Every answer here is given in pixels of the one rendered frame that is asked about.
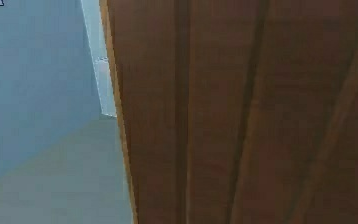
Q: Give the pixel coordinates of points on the brown wooden room door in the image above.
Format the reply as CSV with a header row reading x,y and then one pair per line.
x,y
240,113

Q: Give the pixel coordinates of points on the pale white door frame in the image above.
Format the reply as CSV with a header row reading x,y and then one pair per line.
x,y
102,76

